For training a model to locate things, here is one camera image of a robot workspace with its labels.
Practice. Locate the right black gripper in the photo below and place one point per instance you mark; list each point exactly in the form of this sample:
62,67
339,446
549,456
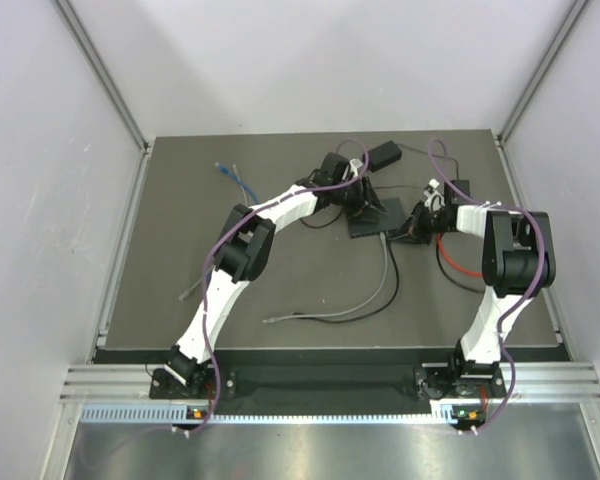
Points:
413,224

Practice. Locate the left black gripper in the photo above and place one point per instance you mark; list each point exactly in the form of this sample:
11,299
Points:
367,197

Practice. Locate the black network switch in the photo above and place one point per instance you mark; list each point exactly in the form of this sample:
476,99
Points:
372,223

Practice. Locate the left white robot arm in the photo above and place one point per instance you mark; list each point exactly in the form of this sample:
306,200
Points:
243,248

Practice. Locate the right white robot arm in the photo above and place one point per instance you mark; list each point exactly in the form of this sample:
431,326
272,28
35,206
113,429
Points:
518,261

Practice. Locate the black power adapter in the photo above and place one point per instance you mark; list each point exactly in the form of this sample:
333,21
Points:
383,156

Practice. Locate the perforated cable duct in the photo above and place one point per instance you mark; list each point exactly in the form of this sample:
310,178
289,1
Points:
189,415

